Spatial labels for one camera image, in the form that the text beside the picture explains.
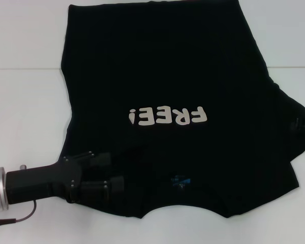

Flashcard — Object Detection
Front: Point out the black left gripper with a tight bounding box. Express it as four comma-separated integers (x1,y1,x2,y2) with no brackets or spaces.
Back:
5,151,125,205

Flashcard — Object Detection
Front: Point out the black shirt with FREE print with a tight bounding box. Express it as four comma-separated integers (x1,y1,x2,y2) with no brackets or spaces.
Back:
56,0,305,220

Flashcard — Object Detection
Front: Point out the left gripper cable with plug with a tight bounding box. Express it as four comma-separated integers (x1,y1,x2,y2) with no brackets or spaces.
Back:
0,199,38,226

